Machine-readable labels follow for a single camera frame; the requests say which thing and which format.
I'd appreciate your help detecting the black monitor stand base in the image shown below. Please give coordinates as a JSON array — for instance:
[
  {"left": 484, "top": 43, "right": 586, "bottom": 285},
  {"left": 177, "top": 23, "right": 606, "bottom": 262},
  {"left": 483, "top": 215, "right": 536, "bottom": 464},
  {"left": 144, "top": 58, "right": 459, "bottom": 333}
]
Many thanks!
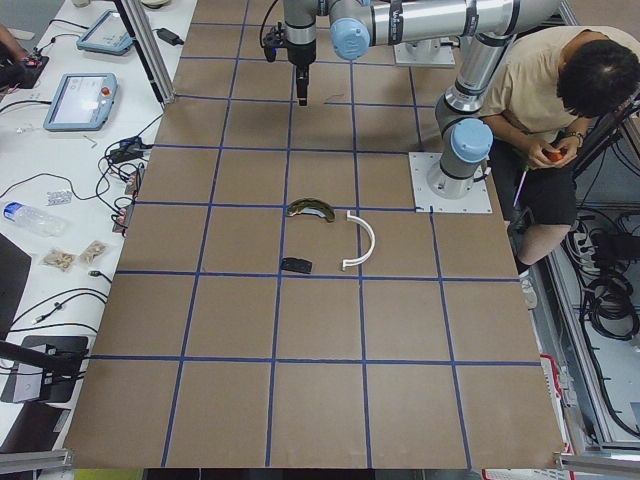
[{"left": 1, "top": 335, "right": 89, "bottom": 404}]

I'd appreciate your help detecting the black power adapter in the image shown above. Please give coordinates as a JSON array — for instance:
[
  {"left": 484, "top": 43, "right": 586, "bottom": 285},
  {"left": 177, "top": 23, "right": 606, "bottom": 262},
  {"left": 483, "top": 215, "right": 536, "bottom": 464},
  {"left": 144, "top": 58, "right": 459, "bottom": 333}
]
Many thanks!
[{"left": 156, "top": 28, "right": 184, "bottom": 46}]

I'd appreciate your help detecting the green brake shoe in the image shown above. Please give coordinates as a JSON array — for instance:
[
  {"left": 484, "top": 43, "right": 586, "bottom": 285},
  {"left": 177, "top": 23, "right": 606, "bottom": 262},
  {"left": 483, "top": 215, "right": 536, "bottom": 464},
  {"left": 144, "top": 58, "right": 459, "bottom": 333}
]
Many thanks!
[{"left": 286, "top": 197, "right": 335, "bottom": 223}]

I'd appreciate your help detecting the aluminium frame post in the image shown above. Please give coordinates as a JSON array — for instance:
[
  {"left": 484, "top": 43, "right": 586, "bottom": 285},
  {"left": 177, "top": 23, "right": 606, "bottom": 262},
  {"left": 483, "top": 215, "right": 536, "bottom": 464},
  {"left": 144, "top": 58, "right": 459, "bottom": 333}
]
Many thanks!
[{"left": 114, "top": 0, "right": 175, "bottom": 106}]

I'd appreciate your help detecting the black brake pad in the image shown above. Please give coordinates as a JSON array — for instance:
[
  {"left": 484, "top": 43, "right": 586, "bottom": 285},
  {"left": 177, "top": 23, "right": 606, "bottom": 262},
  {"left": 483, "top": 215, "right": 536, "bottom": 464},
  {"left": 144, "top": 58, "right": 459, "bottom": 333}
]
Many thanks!
[{"left": 280, "top": 257, "right": 313, "bottom": 275}]

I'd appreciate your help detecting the white curved plastic part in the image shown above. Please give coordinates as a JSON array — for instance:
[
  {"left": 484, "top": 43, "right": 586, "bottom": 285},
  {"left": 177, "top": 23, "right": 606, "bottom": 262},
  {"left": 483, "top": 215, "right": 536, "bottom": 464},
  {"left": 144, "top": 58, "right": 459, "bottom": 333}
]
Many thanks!
[{"left": 340, "top": 209, "right": 377, "bottom": 272}]

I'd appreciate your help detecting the snack bag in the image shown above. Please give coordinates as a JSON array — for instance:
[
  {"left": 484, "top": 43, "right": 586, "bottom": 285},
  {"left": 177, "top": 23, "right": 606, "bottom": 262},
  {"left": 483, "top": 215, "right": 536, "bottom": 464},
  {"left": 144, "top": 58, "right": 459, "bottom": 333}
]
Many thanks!
[
  {"left": 78, "top": 240, "right": 109, "bottom": 265},
  {"left": 40, "top": 248, "right": 77, "bottom": 272}
]

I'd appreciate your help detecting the person in beige shirt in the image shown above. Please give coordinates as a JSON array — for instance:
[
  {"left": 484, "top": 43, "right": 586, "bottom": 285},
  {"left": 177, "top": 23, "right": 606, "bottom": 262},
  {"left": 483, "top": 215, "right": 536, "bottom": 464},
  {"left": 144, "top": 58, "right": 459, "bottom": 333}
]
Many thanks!
[{"left": 479, "top": 26, "right": 639, "bottom": 309}]

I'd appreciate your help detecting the teach pendant near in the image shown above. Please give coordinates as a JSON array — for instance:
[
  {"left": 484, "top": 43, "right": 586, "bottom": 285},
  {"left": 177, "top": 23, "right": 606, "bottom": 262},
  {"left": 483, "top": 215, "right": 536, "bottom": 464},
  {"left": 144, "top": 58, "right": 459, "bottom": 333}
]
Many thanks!
[{"left": 43, "top": 73, "right": 118, "bottom": 132}]

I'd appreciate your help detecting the teach pendant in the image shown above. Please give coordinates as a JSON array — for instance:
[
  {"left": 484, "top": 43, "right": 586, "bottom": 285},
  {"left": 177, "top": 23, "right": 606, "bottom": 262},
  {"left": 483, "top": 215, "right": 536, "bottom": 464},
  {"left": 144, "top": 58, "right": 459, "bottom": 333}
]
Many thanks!
[
  {"left": 43, "top": 73, "right": 118, "bottom": 132},
  {"left": 76, "top": 10, "right": 133, "bottom": 56}
]

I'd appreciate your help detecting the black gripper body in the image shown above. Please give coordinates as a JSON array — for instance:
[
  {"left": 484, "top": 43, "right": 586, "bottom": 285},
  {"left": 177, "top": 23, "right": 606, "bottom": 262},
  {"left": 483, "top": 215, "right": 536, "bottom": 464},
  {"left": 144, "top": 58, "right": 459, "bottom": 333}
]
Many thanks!
[{"left": 285, "top": 40, "right": 316, "bottom": 98}]

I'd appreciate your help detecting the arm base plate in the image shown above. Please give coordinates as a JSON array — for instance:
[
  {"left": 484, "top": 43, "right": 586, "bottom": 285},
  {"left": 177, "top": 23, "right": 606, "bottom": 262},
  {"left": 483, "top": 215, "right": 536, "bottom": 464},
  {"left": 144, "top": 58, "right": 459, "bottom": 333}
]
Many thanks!
[
  {"left": 408, "top": 152, "right": 493, "bottom": 214},
  {"left": 394, "top": 37, "right": 456, "bottom": 69}
]

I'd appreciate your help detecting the orange handled tool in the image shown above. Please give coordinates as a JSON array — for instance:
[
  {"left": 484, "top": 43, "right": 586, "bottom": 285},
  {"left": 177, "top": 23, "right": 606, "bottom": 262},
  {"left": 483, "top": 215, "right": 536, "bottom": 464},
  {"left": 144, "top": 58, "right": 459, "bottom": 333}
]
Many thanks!
[{"left": 544, "top": 151, "right": 565, "bottom": 163}]

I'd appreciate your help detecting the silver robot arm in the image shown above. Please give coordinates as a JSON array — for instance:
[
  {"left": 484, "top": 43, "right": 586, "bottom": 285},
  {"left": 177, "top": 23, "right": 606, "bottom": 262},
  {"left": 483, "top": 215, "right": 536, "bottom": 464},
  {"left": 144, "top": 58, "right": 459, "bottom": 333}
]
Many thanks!
[{"left": 261, "top": 0, "right": 559, "bottom": 140}]

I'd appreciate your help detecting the clear plastic water bottle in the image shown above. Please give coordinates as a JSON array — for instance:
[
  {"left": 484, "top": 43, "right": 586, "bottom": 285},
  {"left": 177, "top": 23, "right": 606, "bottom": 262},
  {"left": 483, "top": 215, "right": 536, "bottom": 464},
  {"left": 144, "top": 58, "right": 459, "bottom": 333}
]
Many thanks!
[{"left": 1, "top": 201, "right": 67, "bottom": 237}]

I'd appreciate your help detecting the teach pendant far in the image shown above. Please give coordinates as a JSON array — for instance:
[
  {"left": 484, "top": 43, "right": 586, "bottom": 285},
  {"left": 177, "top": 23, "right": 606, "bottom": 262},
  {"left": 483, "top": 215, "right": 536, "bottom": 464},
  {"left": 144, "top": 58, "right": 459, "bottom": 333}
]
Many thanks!
[{"left": 76, "top": 10, "right": 133, "bottom": 56}]

